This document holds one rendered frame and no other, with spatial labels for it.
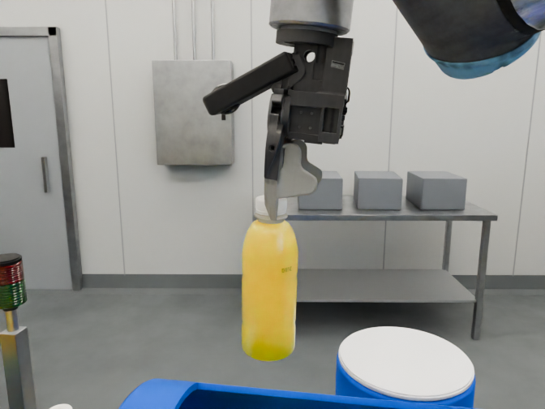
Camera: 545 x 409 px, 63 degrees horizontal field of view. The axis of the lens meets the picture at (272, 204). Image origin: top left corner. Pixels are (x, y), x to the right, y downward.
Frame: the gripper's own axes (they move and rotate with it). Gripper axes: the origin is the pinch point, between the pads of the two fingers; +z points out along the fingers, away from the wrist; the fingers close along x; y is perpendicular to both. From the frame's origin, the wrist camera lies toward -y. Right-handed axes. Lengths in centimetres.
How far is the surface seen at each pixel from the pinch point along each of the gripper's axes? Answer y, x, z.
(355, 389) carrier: 16, 26, 42
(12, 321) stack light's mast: -56, 19, 38
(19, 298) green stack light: -54, 20, 32
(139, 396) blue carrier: -10.7, -12.4, 21.1
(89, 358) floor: -141, 175, 165
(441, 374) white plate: 32, 31, 38
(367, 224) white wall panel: 27, 326, 91
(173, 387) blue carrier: -7.9, -9.5, 21.3
